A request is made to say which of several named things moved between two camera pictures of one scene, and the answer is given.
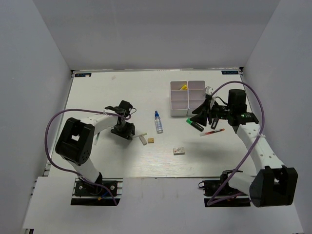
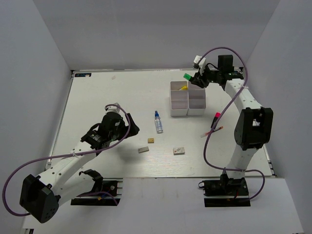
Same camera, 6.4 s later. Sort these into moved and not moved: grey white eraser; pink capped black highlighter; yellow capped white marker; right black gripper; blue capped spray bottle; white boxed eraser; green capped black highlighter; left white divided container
Moved: green capped black highlighter; right black gripper; grey white eraser
Not moved: pink capped black highlighter; yellow capped white marker; white boxed eraser; blue capped spray bottle; left white divided container
